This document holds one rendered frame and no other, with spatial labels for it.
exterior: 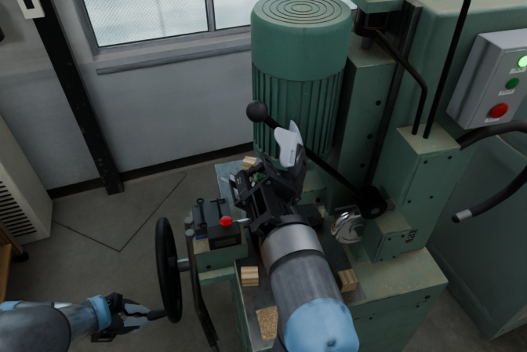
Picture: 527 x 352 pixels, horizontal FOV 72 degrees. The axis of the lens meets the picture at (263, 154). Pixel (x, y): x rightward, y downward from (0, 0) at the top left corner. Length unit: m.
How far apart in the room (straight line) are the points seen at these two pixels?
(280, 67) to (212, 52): 1.49
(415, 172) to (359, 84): 0.20
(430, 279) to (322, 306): 0.77
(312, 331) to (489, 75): 0.50
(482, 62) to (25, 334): 0.77
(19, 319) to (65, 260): 1.72
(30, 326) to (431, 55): 0.71
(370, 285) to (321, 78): 0.65
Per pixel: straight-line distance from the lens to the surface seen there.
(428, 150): 0.72
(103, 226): 2.35
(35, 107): 2.21
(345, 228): 0.89
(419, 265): 1.17
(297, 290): 0.42
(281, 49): 0.60
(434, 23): 0.66
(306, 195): 0.91
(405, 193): 0.77
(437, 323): 2.05
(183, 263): 1.08
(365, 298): 1.07
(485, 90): 0.72
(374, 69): 0.69
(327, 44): 0.61
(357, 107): 0.73
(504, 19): 0.75
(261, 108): 0.55
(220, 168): 1.20
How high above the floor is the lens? 1.73
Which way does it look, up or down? 42 degrees down
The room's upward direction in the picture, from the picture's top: straight up
